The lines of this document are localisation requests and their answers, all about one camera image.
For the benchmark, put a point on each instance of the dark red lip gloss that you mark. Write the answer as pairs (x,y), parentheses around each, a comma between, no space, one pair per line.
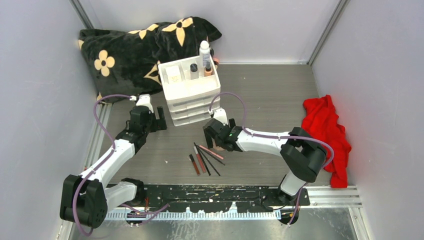
(191,157)

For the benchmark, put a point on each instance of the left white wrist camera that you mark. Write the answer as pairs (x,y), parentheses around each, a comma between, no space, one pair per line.
(146,101)

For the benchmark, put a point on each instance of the black cap clear bottle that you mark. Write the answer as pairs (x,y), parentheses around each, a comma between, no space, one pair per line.
(194,71)

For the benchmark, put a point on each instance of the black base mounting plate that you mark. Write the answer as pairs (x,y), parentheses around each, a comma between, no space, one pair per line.
(216,198)

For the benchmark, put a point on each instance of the red cloth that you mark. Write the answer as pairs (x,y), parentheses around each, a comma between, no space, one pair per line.
(321,122)

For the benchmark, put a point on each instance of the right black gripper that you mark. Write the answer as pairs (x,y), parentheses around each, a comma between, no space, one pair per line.
(209,140)

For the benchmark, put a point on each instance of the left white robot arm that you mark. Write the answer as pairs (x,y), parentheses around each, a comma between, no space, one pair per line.
(87,198)

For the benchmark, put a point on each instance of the small cream box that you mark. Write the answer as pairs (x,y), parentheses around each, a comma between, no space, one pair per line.
(173,74)

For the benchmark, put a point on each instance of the white spray bottle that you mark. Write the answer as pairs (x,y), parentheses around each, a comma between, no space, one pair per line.
(204,52)

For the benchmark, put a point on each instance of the red lip gloss tube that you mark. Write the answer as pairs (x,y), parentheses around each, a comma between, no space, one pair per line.
(201,164)

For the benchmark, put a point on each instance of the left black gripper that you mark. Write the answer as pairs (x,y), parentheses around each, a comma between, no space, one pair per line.
(159,124)

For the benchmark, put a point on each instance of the beige foundation bottle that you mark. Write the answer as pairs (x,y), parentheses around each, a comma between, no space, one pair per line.
(208,70)

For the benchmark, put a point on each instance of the white plastic drawer organizer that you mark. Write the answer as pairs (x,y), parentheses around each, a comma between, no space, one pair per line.
(189,101)

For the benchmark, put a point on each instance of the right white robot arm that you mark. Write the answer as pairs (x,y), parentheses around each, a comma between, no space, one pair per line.
(304,155)

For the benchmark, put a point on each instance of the pink makeup pencil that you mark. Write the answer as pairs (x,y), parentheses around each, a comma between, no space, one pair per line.
(211,152)

